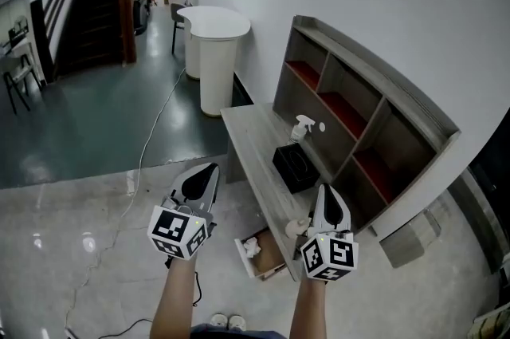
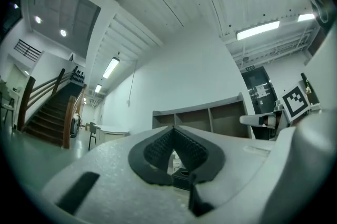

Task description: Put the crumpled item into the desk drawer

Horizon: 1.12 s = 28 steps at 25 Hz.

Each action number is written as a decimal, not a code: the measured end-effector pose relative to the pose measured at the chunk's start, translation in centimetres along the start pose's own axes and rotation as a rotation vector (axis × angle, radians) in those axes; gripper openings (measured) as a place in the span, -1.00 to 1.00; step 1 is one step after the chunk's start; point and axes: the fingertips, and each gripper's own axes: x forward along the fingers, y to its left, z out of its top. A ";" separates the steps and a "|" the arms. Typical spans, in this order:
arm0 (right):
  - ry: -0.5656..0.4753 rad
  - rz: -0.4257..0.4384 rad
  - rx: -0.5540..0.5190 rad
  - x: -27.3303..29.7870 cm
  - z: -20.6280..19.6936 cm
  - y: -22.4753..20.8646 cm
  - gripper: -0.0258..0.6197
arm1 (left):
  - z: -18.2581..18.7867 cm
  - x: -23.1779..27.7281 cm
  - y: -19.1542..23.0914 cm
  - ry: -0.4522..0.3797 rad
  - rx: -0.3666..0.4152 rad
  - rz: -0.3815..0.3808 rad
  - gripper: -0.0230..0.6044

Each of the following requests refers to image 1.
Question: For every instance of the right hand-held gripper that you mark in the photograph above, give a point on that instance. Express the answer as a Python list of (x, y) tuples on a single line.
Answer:
[(330, 255)]

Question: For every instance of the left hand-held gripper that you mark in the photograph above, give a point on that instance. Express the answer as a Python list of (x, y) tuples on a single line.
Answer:
[(169, 227)]

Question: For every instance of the grey wooden drawer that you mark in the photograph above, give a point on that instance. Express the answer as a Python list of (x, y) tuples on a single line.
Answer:
[(269, 257)]

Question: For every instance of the white tissue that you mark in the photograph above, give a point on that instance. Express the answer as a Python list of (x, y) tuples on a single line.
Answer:
[(252, 247)]

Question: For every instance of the person's left forearm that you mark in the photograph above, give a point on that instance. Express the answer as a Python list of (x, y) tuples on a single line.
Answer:
[(175, 297)]

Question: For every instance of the person's right forearm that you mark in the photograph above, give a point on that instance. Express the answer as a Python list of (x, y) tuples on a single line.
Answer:
[(308, 309)]

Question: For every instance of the large flat cardboard box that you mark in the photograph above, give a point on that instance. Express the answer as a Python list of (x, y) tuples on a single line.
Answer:
[(402, 247)]

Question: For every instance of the black tissue box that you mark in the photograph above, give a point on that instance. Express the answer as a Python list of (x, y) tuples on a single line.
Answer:
[(295, 170)]

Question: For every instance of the person's left white shoe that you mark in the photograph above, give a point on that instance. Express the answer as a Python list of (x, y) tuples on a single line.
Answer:
[(218, 321)]

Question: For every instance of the person's white shoe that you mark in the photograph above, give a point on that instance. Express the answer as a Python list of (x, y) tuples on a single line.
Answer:
[(236, 322), (218, 321)]

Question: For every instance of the person's black shirt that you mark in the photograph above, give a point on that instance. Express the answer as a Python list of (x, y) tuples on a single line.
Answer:
[(259, 335)]

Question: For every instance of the person's right white shoe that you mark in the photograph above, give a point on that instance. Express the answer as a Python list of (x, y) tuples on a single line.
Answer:
[(236, 322)]

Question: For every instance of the white spray bottle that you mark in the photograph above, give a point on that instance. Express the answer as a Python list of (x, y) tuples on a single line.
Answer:
[(296, 134)]

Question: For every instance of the grey wooden hutch shelf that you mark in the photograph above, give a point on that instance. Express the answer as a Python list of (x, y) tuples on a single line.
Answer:
[(346, 84)]

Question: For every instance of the dark glass door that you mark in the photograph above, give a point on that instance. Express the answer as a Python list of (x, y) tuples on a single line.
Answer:
[(492, 190)]

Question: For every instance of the white storage rack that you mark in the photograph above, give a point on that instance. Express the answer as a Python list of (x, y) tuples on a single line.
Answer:
[(492, 325)]

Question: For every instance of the white curved table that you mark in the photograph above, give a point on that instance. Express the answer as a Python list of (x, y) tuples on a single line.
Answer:
[(215, 22)]

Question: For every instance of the dark chair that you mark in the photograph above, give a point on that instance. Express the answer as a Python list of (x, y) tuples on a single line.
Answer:
[(177, 12)]

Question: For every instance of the dark wooden staircase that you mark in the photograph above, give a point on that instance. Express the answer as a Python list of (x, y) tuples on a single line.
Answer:
[(95, 22)]

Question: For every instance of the white chair with black legs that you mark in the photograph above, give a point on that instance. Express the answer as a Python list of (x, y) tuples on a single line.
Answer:
[(18, 68)]

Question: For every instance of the brown wooden stair post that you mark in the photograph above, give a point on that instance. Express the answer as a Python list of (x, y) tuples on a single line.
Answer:
[(127, 18)]

